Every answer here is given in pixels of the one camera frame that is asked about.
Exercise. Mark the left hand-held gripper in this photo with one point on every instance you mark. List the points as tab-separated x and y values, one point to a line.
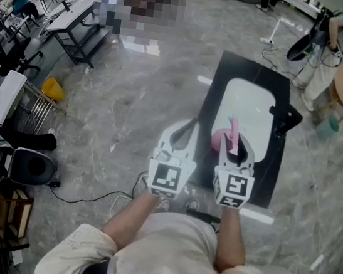
166	176

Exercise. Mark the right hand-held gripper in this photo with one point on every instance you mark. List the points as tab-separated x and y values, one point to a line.
234	186

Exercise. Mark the pink spray bottle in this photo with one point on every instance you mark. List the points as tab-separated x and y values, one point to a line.
217	139

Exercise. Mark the person's right forearm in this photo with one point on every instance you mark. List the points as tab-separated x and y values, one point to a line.
231	243

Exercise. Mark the person's left forearm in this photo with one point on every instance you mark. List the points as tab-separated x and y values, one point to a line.
131	219

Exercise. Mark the white sink basin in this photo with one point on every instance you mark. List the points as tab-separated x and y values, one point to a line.
251	106

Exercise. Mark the person's right shoe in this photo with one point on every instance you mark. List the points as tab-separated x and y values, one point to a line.
193	203

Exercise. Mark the person's shoe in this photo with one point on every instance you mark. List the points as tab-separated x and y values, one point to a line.
193	203
163	205

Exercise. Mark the black faucet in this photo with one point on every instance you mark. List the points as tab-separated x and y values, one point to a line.
288	119

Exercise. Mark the person's left shoe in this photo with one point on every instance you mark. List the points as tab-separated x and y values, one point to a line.
163	205

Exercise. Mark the black sink cabinet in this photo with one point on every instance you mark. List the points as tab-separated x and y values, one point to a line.
250	71

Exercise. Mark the teal bucket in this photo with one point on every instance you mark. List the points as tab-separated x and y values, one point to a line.
328	128

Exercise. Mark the person's beige shirt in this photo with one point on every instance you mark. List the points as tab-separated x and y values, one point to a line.
167	259

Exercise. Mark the wooden crate shelf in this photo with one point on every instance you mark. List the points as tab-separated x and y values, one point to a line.
19	213

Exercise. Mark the white flat box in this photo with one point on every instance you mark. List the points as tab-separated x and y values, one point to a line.
6	94

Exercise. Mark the black office chair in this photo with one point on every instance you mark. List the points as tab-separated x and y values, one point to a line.
18	54

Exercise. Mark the black frame white top table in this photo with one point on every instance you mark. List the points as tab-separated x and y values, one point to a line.
69	17

